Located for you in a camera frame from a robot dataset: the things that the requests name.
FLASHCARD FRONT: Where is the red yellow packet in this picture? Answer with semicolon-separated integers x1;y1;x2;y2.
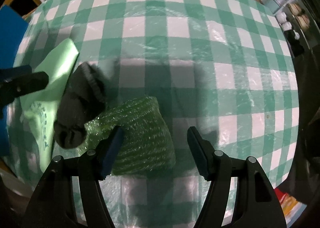
274;185;300;208

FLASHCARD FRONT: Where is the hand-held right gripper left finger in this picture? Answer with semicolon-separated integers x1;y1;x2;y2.
26;126;124;228

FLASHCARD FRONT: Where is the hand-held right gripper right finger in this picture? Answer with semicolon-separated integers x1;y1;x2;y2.
187;126;288;228

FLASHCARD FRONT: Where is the light green cloth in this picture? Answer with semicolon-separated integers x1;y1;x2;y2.
12;38;80;176

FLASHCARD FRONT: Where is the dark grey sock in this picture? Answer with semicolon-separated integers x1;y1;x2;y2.
54;61;109;149

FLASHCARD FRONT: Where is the green shiny knitted cloth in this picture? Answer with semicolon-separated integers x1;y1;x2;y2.
77;96;175;176

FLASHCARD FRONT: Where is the green checked tablecloth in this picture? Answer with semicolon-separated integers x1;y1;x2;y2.
5;0;300;228

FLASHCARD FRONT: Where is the group of assorted shoes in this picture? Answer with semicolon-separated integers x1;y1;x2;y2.
277;2;313;54

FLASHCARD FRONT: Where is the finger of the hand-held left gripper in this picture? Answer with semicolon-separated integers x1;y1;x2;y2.
0;71;49;119
0;65;33;81

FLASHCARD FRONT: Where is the light blue bin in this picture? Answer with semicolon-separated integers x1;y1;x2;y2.
265;0;290;15

